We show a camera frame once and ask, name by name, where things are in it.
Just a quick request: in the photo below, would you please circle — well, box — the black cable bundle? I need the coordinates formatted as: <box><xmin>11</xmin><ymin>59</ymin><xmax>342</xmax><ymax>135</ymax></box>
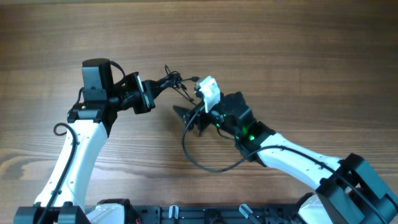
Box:
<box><xmin>158</xmin><ymin>64</ymin><xmax>201</xmax><ymax>103</ymax></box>

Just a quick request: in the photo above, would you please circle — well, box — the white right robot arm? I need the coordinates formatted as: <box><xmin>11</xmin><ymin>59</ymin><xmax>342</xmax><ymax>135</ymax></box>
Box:
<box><xmin>174</xmin><ymin>92</ymin><xmax>397</xmax><ymax>223</ymax></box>

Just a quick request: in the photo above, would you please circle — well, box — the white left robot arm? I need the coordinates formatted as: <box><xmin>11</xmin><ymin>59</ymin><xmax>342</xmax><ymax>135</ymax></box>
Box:
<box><xmin>13</xmin><ymin>58</ymin><xmax>180</xmax><ymax>223</ymax></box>

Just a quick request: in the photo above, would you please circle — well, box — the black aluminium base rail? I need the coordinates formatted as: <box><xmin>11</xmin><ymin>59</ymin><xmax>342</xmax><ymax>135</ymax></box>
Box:
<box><xmin>132</xmin><ymin>204</ymin><xmax>303</xmax><ymax>224</ymax></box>

